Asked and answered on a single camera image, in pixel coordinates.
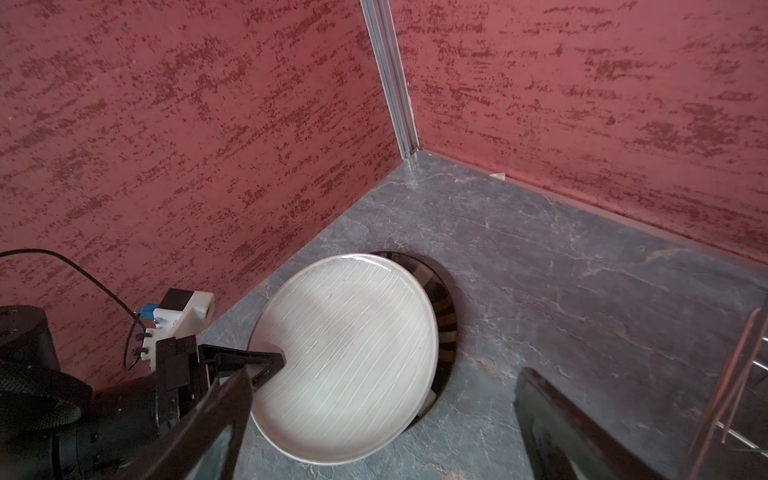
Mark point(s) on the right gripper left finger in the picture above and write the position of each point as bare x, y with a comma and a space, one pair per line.
206, 443

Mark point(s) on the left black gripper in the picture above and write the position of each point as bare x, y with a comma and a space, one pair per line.
180, 379

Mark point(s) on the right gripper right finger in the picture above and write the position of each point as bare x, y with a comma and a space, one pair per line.
562, 442

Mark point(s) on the white ribbed plate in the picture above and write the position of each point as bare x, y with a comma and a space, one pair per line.
360, 340

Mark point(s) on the dark striped rim cream plate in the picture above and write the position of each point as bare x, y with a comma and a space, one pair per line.
436, 282

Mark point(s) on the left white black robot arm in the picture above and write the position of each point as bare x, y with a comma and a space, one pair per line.
55, 426

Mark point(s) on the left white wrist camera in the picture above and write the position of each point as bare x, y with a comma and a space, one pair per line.
180, 313

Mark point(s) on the wire dish rack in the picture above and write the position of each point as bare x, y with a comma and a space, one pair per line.
721, 409

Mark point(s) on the left aluminium corner post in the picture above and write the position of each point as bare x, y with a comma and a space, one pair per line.
381, 29

